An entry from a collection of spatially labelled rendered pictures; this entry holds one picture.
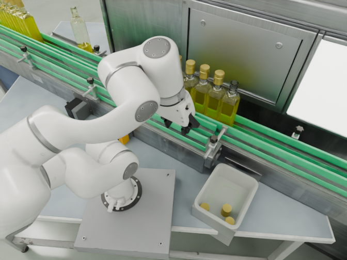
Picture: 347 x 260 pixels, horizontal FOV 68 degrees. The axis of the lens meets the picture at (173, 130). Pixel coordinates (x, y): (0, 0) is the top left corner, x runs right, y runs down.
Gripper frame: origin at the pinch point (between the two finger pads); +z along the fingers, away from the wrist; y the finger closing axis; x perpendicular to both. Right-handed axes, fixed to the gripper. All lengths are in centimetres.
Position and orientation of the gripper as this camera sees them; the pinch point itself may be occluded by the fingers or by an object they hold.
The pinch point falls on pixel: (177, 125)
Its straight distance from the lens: 70.2
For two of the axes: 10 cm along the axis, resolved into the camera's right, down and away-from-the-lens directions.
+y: -8.4, -4.1, 3.5
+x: -5.2, 7.9, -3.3
